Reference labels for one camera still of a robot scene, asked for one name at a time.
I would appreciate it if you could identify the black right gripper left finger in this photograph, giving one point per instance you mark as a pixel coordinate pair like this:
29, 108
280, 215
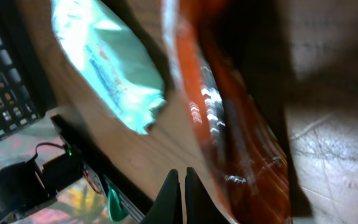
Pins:
167, 208

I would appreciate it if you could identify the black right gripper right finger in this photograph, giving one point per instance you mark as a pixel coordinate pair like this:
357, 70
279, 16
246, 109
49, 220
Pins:
200, 209

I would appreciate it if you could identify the red chocolate bar wrapper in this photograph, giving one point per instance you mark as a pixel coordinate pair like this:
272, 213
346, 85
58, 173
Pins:
248, 167

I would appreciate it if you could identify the white teal wipes pack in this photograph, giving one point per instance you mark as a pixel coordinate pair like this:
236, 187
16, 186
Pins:
111, 59

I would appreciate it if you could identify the grey plastic basket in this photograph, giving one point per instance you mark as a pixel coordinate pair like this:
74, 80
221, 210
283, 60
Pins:
25, 92

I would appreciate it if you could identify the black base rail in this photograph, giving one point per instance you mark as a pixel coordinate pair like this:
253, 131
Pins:
26, 188

